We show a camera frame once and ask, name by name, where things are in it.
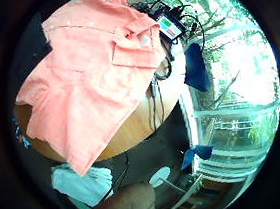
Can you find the black cable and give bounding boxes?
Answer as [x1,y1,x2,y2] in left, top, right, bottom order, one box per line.
[146,73,168,132]

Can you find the small blue cloth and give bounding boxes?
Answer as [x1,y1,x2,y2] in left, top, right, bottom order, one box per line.
[178,142,217,172]

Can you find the pink collared shirt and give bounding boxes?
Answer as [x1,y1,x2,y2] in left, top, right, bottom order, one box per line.
[4,0,179,183]

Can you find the black electronic device with screen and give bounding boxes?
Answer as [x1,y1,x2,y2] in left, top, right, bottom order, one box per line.
[152,4,191,46]

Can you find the white chair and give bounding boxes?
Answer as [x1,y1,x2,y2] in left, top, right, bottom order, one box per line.
[148,161,208,209]

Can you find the large blue cloth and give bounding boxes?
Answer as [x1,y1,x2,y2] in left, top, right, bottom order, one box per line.
[179,40,213,95]

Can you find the black looped cables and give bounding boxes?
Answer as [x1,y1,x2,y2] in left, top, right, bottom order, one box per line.
[130,0,208,60]

